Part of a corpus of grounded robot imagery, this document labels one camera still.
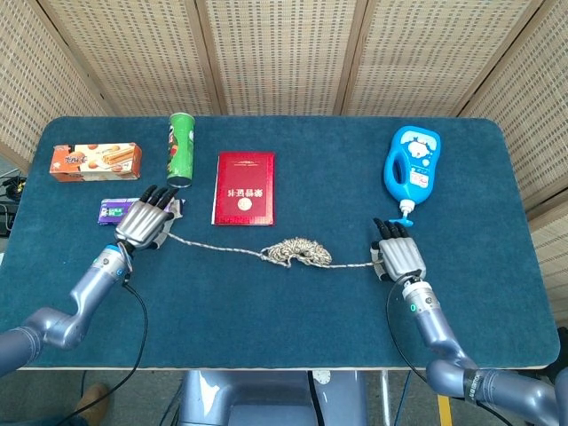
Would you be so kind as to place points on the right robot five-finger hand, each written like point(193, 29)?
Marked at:
point(401, 257)

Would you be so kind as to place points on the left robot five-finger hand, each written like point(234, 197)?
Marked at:
point(139, 222)

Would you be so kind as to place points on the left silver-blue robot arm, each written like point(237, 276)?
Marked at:
point(84, 293)

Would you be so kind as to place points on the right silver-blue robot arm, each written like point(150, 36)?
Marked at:
point(432, 328)

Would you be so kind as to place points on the purple toothpaste box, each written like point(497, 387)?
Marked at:
point(111, 213)

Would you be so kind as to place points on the orange biscuit box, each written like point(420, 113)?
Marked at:
point(95, 162)

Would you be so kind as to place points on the green chips can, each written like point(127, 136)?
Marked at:
point(181, 151)

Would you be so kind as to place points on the blue pump detergent bottle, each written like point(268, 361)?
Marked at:
point(412, 168)

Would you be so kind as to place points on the red certificate book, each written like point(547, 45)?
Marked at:
point(244, 188)

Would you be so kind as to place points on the white table leg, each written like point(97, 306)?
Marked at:
point(385, 395)

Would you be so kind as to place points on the blue felt table mat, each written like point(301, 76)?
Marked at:
point(266, 319)

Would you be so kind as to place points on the woven bamboo screen panel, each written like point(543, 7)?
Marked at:
point(133, 53)
point(31, 80)
point(532, 111)
point(279, 53)
point(435, 53)

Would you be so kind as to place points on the brown shoe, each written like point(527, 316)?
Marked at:
point(93, 399)

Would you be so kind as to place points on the silver-blue robot torso base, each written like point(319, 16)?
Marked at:
point(266, 399)

